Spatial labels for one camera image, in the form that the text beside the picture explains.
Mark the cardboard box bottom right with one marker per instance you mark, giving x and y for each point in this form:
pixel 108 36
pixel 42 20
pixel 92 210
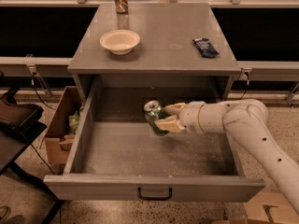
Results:
pixel 265 208

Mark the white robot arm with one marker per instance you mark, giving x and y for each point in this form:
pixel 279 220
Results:
pixel 245 121

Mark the open cardboard box left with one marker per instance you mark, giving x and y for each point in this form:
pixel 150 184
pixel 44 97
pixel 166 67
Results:
pixel 58 139

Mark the black drawer handle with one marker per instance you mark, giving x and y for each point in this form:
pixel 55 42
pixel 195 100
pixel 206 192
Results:
pixel 154 194

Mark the blue snack bag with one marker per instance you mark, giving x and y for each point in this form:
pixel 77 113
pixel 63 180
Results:
pixel 205 48

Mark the green soda can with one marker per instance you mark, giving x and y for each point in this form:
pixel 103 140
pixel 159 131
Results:
pixel 153 111

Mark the black chair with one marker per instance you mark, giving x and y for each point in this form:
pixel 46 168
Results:
pixel 12 146

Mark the green bag in box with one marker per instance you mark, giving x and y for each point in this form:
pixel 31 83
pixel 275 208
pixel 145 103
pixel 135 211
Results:
pixel 73 122

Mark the open grey top drawer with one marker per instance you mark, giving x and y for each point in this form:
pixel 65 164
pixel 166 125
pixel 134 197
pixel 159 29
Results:
pixel 115 151

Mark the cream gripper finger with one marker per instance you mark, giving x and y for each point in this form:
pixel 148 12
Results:
pixel 171 124
pixel 174 109

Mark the white paper bowl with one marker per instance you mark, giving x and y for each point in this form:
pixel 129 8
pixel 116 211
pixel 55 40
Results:
pixel 119 42

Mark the grey cabinet with top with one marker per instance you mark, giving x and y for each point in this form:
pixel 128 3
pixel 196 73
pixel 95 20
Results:
pixel 166 31

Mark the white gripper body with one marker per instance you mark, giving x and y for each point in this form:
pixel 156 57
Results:
pixel 190 117

